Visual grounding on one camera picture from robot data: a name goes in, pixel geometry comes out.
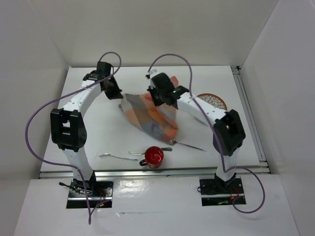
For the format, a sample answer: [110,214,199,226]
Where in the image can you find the checkered orange grey cloth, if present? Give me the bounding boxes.
[119,92,179,145]

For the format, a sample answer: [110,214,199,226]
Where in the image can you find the floral patterned plate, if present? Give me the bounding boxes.
[197,93,227,111]

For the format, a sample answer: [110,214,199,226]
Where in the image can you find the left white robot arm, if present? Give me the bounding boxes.
[50,61,123,196]

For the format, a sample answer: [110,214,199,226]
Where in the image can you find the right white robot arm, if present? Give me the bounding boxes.
[146,70,246,193]

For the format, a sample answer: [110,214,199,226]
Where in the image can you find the silver spoon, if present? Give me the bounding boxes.
[169,139,206,152]

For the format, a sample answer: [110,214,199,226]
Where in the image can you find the silver knife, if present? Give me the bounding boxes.
[128,147,173,156]

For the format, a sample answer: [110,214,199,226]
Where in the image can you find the red enamel mug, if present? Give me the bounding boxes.
[139,146,164,169]

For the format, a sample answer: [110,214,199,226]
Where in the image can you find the silver fork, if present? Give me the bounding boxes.
[99,153,138,161]

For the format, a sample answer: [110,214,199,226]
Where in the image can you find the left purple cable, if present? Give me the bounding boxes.
[24,51,123,225]

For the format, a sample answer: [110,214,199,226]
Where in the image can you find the purple cable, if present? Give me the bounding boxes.
[146,53,266,213]
[24,51,123,225]

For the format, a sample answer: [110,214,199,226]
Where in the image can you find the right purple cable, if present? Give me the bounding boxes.
[146,53,266,213]

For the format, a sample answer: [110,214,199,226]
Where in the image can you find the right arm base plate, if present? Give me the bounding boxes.
[197,178,246,207]

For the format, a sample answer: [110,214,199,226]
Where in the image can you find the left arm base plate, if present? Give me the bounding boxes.
[59,180,114,209]

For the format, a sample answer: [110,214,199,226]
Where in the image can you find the aluminium frame rail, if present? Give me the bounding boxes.
[39,65,271,178]

